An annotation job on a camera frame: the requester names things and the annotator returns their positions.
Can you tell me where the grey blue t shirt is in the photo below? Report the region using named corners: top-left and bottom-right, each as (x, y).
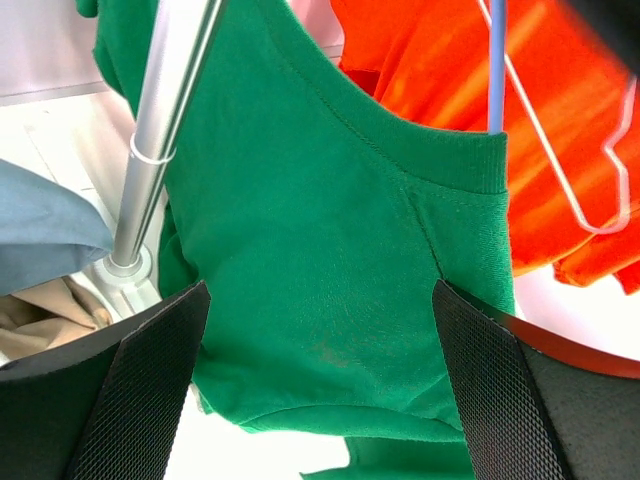
top-left (1, 160), bottom-right (113, 295)

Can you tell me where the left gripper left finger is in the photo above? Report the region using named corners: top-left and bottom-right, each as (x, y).
top-left (1, 283), bottom-right (210, 480)

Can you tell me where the pink wire hanger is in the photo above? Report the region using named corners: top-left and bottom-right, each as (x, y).
top-left (501, 1), bottom-right (639, 235)

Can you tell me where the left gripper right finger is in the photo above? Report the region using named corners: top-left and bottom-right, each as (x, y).
top-left (432, 280), bottom-right (639, 480)

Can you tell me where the orange t shirt right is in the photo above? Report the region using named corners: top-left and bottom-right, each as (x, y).
top-left (332, 0), bottom-right (639, 294)

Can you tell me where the white metal clothes rack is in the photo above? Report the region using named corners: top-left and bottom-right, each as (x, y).
top-left (92, 0), bottom-right (227, 319)

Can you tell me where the white plastic laundry basket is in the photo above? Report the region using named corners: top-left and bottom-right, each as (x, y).
top-left (0, 348), bottom-right (21, 367)

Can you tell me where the beige cloth in basket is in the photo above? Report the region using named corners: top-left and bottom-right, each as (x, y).
top-left (1, 276), bottom-right (113, 358)

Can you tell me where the green t shirt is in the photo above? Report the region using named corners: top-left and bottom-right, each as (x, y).
top-left (74, 0), bottom-right (517, 480)

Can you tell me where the light blue wire hanger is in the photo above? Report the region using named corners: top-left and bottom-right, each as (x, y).
top-left (488, 0), bottom-right (507, 134)

